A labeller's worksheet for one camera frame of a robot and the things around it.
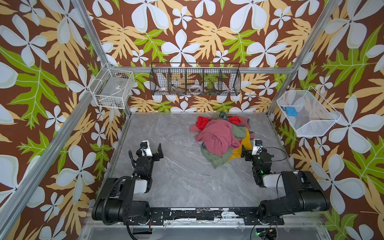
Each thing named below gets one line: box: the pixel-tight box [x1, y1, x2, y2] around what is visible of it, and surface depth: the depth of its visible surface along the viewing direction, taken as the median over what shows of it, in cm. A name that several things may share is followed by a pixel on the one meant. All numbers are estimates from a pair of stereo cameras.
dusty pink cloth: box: [190, 118, 240, 156], surface depth 91 cm
